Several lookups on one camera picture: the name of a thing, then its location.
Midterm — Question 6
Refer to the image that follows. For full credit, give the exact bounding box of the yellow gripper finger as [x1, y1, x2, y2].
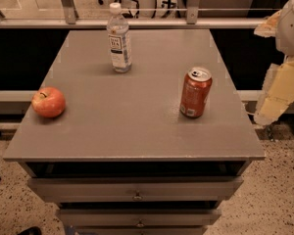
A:
[254, 11, 281, 37]
[254, 58, 294, 125]

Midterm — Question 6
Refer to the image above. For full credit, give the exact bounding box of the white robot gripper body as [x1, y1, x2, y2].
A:
[275, 0, 294, 57]

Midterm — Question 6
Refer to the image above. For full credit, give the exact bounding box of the red coke can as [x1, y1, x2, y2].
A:
[179, 67, 213, 118]

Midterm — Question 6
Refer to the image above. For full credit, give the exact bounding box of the grey metal railing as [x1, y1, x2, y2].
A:
[0, 0, 285, 29]

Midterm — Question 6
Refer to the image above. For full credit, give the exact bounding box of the clear plastic tea bottle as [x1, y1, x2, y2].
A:
[107, 2, 132, 72]

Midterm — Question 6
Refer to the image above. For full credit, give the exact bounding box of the lower grey drawer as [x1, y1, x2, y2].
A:
[57, 209, 221, 228]

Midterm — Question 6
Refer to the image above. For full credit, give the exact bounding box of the grey drawer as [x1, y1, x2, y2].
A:
[28, 176, 243, 203]
[57, 209, 221, 228]

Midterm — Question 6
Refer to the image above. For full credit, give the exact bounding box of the red apple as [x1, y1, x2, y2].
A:
[31, 87, 66, 118]

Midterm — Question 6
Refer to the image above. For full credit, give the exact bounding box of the top grey drawer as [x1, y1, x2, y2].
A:
[28, 176, 243, 203]

